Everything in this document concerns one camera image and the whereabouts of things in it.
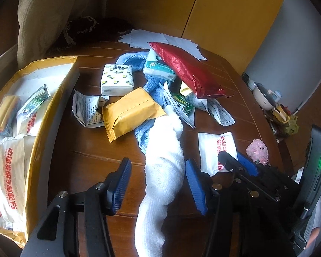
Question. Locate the yellow tissue pack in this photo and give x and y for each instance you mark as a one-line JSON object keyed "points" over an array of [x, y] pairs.
{"points": [[129, 112]]}

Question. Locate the white red-text packet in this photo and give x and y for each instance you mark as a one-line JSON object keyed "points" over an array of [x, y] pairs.
{"points": [[209, 147]]}

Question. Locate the pink plush toy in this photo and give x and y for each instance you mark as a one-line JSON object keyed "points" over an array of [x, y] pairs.
{"points": [[257, 151]]}

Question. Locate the blue towel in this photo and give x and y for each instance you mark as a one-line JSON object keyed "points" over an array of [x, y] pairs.
{"points": [[153, 86]]}

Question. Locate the yellow cardboard box tray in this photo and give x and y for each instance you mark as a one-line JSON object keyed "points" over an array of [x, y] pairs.
{"points": [[60, 75]]}

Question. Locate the white lemon print tissue pack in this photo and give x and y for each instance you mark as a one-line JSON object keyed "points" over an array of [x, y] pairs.
{"points": [[116, 80]]}

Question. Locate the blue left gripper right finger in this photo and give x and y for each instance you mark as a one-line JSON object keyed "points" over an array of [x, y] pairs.
{"points": [[200, 186]]}

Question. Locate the red foil snack bag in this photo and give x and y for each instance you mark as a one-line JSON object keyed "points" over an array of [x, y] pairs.
{"points": [[190, 70]]}

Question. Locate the green white sachet in box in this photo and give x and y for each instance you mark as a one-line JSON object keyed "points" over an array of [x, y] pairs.
{"points": [[33, 103]]}

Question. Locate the large white red-text bag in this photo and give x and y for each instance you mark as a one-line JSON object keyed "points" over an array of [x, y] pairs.
{"points": [[15, 154]]}

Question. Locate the toys pile on floor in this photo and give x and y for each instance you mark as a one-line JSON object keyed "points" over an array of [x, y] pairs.
{"points": [[282, 122]]}

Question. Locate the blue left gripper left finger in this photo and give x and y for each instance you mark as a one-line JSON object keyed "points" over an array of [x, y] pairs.
{"points": [[117, 183]]}

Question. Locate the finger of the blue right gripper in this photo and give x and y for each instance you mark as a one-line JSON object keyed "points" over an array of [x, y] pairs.
{"points": [[247, 163], [229, 163]]}

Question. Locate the yellow wooden cabinet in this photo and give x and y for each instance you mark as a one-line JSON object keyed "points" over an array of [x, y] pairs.
{"points": [[233, 29]]}

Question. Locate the teal white tissue pack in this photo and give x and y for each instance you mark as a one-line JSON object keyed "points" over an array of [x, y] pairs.
{"points": [[156, 67]]}

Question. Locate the green white packet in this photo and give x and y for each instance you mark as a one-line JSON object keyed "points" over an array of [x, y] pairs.
{"points": [[185, 107]]}

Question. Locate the white printed packet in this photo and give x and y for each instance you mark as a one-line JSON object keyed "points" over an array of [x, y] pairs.
{"points": [[86, 109]]}

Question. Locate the white fluffy towel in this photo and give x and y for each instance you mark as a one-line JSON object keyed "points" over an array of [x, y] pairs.
{"points": [[164, 178]]}

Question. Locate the olive curtain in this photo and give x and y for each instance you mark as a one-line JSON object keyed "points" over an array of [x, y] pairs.
{"points": [[43, 22]]}

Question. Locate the small yellow pack in box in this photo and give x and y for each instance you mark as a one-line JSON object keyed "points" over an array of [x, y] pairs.
{"points": [[9, 106]]}

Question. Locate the white paper sheets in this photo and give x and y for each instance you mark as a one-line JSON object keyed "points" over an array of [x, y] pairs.
{"points": [[142, 38]]}

